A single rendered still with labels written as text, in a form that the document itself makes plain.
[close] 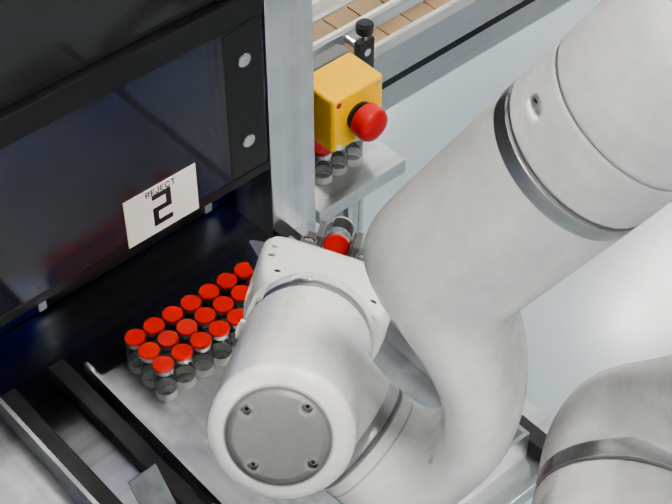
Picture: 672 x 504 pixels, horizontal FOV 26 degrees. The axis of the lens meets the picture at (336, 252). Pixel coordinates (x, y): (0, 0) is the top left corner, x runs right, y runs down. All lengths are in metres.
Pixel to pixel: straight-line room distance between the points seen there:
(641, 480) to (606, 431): 0.04
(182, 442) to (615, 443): 0.59
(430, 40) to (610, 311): 1.06
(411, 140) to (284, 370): 2.22
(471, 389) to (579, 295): 1.97
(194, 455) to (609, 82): 0.83
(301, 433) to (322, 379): 0.03
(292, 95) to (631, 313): 1.38
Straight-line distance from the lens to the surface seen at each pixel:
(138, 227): 1.40
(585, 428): 0.91
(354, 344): 0.87
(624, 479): 0.88
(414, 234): 0.72
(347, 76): 1.52
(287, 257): 1.00
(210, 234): 1.57
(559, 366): 2.61
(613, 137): 0.64
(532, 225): 0.67
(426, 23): 1.76
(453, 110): 3.08
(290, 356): 0.81
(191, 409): 1.41
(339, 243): 1.11
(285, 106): 1.45
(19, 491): 1.38
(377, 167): 1.64
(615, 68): 0.63
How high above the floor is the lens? 1.99
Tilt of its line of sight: 46 degrees down
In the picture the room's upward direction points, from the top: straight up
